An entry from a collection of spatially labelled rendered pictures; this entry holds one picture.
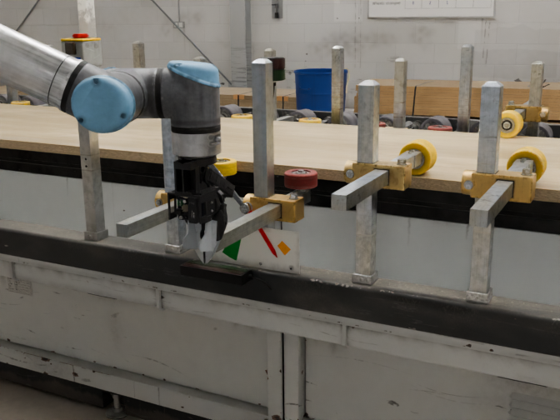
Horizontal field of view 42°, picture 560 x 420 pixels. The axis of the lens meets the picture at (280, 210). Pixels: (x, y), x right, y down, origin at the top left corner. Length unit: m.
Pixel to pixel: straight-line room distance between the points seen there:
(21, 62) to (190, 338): 1.23
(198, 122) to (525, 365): 0.84
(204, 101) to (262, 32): 8.08
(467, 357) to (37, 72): 1.03
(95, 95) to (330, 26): 7.96
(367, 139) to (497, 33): 7.20
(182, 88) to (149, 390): 1.29
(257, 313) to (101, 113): 0.80
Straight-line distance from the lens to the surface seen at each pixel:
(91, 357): 2.55
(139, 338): 2.38
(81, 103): 1.20
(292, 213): 1.65
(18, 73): 1.24
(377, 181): 1.48
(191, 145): 1.32
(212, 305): 1.88
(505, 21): 8.70
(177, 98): 1.31
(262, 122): 1.65
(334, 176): 1.83
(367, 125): 1.54
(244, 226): 1.52
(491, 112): 1.47
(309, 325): 1.76
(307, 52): 9.19
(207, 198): 1.34
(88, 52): 1.91
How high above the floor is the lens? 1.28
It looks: 15 degrees down
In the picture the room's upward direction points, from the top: 1 degrees counter-clockwise
